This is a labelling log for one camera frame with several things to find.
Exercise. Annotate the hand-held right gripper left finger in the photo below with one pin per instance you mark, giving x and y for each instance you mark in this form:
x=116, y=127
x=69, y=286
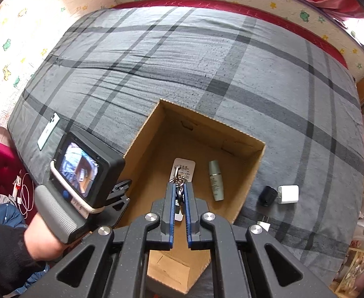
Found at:
x=169, y=214

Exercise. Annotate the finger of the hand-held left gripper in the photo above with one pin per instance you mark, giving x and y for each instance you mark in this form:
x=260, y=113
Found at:
x=118, y=211
x=121, y=187

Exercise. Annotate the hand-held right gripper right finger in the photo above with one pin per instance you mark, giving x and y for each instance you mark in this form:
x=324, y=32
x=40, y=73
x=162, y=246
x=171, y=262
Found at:
x=188, y=214

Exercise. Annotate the mint green tube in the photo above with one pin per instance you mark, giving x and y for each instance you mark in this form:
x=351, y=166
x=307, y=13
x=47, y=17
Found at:
x=216, y=180

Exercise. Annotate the white remote control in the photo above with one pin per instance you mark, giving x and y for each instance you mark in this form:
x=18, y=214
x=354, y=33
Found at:
x=186, y=169

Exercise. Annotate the small white plug charger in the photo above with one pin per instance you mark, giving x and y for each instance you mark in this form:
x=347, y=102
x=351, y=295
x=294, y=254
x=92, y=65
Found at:
x=262, y=220

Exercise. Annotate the cardboard box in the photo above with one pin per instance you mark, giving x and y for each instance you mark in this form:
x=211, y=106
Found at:
x=225, y=149

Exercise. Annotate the black cylindrical device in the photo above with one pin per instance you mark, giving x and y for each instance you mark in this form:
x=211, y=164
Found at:
x=267, y=196

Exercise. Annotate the large white charger cube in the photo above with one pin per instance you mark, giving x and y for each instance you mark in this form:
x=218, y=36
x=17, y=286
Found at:
x=289, y=194

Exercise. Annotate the person's left forearm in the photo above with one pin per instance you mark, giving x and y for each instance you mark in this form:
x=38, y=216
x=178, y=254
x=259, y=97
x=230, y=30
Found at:
x=20, y=254

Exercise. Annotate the white smartphone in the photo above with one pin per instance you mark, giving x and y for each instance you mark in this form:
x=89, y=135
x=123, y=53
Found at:
x=49, y=132

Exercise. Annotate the blue jacket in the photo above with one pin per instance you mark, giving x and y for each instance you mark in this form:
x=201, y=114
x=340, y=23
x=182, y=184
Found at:
x=1, y=217

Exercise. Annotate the grey plaid blanket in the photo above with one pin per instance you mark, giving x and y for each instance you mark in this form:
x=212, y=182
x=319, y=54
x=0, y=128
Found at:
x=200, y=68

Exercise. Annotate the cluttered wooden rack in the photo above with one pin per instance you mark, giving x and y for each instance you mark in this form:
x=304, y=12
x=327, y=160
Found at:
x=353, y=267

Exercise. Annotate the white plastic bag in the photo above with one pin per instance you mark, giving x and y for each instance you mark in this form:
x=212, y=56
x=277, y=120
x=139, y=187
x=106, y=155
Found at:
x=363, y=223

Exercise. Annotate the red mattress cover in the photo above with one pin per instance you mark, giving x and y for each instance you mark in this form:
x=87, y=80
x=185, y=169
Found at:
x=231, y=6

